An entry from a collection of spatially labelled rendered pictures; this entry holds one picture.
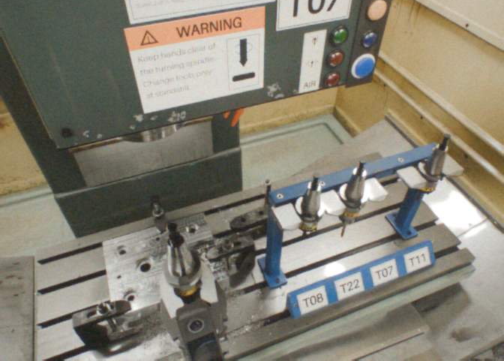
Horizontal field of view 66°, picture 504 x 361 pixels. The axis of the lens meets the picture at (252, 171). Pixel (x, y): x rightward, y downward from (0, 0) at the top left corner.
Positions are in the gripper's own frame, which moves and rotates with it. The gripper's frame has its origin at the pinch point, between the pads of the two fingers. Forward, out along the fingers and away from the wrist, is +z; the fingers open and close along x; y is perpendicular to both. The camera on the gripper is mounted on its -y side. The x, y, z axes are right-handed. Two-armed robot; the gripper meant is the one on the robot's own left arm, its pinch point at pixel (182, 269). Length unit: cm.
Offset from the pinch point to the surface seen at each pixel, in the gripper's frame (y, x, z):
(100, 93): -34.9, -4.0, 3.3
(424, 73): 16, 102, 55
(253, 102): -28.9, 14.3, 3.2
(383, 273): 36, 52, 0
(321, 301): 36.3, 32.3, -0.3
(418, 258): 35, 64, 0
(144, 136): -17.3, -0.1, 16.0
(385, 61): 23, 102, 77
